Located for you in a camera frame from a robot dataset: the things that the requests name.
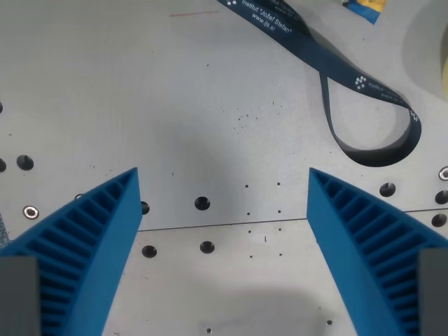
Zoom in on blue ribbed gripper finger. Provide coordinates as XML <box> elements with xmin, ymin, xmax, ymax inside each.
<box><xmin>0</xmin><ymin>167</ymin><xmax>144</xmax><ymax>336</ymax></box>
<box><xmin>306</xmin><ymin>167</ymin><xmax>448</xmax><ymax>336</ymax></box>

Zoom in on blue and yellow packet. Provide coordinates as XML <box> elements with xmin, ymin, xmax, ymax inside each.
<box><xmin>342</xmin><ymin>0</ymin><xmax>386</xmax><ymax>25</ymax></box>

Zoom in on dark blue printed lanyard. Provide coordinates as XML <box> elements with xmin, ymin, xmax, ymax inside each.
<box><xmin>217</xmin><ymin>0</ymin><xmax>422</xmax><ymax>168</ymax></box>

